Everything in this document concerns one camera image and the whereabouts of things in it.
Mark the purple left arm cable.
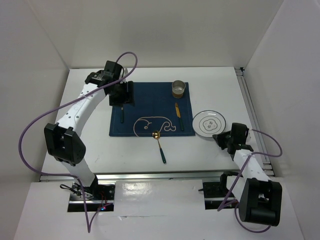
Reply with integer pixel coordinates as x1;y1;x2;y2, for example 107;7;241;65
18;51;139;233

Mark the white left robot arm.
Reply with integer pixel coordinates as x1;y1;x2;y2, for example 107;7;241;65
44;61;135;200

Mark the gold fork green handle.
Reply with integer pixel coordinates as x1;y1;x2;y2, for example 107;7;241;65
120;106;125;124

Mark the blue whale placemat cloth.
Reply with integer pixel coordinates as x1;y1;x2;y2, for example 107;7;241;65
109;82;195;137

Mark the gold knife green handle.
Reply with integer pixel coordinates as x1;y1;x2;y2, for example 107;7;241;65
175;102;185;131

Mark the right side aluminium rail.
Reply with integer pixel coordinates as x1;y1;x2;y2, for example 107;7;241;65
234;67;275;177

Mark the small metal cup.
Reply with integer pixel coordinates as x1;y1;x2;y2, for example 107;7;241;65
171;80;186;99

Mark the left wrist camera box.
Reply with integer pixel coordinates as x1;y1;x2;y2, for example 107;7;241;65
95;70;114;79

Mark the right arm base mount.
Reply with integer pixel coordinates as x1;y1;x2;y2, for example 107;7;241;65
198;173;229;210

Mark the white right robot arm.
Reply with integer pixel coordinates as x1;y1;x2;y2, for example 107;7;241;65
213;122;283;228

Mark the gold spoon green handle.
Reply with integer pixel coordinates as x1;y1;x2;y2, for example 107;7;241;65
152;130;167;164

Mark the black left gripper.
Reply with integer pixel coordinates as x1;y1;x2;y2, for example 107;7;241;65
107;80;135;108

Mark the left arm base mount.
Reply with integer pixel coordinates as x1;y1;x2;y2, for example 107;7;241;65
59;183;115;213

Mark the front aluminium rail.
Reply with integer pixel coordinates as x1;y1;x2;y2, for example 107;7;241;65
39;169;276;182

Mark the aluminium rail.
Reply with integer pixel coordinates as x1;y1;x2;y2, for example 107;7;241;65
234;67;275;177
39;169;276;182

